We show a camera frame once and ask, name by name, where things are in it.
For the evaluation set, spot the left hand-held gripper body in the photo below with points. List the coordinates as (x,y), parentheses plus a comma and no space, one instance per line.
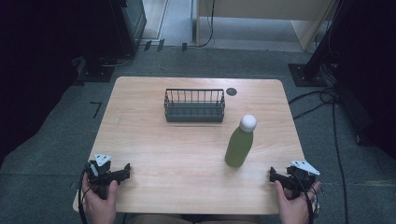
(100,176)

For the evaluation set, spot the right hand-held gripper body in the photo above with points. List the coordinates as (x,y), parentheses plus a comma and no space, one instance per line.
(299,178)

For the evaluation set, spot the green bottle with white cap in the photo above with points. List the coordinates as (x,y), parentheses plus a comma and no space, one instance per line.
(239,148)

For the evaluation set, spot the person's right hand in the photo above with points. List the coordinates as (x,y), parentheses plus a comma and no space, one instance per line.
(293,206)

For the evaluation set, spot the person's left hand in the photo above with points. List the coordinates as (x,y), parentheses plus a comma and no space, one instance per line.
(100,205)

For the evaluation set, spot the round black table grommet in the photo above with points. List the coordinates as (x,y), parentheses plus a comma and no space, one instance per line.
(231,91)

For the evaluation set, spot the black metal stand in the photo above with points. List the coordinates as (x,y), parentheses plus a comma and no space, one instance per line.
(314,62)
(95,70)

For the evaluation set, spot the short black floor tape strip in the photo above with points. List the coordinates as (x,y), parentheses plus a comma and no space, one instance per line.
(184,47)

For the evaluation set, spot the black cabinet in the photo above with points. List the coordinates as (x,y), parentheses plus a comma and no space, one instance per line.
(127,25)

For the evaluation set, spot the light wooden partition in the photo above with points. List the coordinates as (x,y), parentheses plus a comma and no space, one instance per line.
(264,9)

